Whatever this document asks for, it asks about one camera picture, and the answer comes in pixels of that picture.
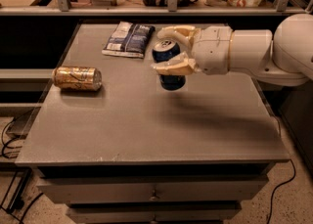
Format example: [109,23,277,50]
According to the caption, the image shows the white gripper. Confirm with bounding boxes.
[152,25,233,75]

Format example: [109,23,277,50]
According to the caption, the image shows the blue pepsi can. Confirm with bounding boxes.
[152,39,186,91]

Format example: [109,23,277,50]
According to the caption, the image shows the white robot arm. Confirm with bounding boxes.
[152,14,313,86]

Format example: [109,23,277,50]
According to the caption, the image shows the gold soda can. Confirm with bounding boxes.
[52,67,102,91]

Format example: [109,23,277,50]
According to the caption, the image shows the blue white chip bag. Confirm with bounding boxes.
[102,22,156,59]

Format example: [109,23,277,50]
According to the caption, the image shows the grey drawer cabinet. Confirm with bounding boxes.
[17,23,289,209]

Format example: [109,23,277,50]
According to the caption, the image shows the upper grey drawer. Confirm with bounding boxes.
[37,176,268,204]

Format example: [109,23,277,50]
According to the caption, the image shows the grey drawer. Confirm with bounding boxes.
[67,204,241,224]
[37,176,268,204]

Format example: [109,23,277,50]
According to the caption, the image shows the lower grey drawer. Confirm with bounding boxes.
[67,204,241,224]

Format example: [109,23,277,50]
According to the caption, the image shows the grey metal shelf rail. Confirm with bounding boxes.
[0,0,313,17]

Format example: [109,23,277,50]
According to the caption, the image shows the black cable right floor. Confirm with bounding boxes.
[265,158,297,224]

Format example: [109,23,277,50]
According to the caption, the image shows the black cables left floor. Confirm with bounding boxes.
[0,109,44,224]

